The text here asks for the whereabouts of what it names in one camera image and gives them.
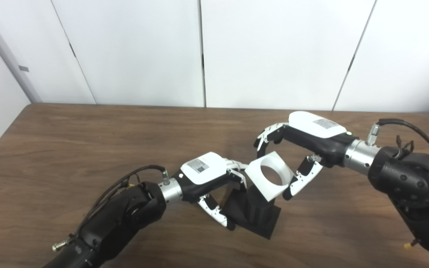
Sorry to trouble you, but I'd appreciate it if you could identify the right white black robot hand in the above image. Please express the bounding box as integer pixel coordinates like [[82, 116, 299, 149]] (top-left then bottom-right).
[[254, 111, 359, 201]]

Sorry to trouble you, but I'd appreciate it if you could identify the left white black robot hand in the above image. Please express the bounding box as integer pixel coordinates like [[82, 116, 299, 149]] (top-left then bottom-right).
[[172, 151, 251, 231]]

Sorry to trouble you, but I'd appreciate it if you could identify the white square piece with hole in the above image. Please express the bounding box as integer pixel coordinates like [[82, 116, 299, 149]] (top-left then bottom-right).
[[244, 151, 295, 202]]

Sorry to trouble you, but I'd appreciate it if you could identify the black cylindrical peg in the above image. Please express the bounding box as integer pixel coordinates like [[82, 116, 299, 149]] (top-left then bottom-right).
[[220, 184, 282, 240]]

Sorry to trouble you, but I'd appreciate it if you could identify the thin wire on left arm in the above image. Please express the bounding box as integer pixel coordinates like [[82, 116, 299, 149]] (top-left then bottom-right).
[[120, 179, 141, 191]]

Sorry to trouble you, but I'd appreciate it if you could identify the thin wire on arm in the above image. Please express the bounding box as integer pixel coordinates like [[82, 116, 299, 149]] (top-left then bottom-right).
[[396, 135, 415, 152], [120, 179, 141, 191]]

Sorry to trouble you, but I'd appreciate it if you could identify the thin wire on right arm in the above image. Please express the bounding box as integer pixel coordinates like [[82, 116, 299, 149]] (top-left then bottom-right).
[[396, 135, 415, 152]]

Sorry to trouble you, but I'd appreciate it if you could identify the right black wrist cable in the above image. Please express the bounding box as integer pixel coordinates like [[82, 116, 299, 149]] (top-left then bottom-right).
[[365, 118, 429, 172]]

